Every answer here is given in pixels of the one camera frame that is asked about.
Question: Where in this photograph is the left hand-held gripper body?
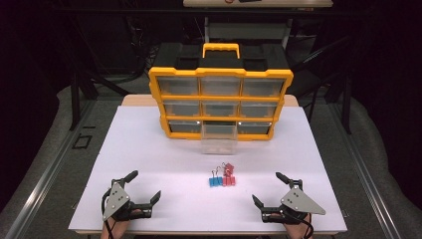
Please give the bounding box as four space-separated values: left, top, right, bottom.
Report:
102 178 154 222

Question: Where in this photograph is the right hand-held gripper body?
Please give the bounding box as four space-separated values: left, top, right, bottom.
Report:
261 178 326 225

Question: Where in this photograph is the clear plastic organizer drawer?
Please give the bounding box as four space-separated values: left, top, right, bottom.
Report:
200 120 239 155

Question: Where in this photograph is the yellow black drawer organizer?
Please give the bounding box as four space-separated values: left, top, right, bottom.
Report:
147 42 295 142

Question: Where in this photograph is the person's right hand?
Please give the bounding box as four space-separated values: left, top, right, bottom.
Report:
283 213 314 239

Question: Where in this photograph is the person's left hand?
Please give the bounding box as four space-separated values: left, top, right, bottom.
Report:
101 208 143 239

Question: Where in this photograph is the white table cover sheet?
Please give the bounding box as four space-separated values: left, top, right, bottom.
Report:
68 105 348 233

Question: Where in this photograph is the wooden table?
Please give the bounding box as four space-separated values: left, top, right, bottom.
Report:
68 94 348 236

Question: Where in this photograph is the black metal stand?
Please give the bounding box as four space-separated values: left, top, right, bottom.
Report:
68 19 132 131
292 34 353 135

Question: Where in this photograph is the grid of clear closed bins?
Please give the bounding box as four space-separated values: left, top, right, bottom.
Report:
156 77 287 135

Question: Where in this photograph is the light background table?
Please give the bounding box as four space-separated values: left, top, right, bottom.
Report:
182 0 333 49

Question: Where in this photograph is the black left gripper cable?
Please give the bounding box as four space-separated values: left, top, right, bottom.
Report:
101 188 117 239

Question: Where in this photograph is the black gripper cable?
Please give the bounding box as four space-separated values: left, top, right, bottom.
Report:
285 210 316 239
101 188 117 239

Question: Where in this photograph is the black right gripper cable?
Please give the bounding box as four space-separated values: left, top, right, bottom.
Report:
285 210 316 239

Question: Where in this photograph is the metal floor rail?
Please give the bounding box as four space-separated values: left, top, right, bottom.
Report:
4 99 98 239
326 102 403 239

